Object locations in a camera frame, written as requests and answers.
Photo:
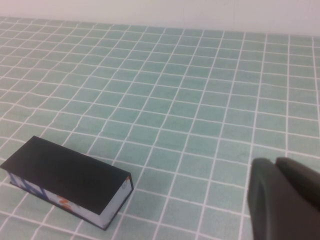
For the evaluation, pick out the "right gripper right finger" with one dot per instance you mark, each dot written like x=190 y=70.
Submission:
x=300 y=181

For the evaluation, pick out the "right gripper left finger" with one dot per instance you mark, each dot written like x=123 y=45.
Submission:
x=272 y=207

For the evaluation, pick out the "black printed glasses case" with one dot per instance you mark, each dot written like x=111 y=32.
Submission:
x=62 y=170

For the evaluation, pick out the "green checked tablecloth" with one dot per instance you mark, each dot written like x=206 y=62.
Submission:
x=175 y=87

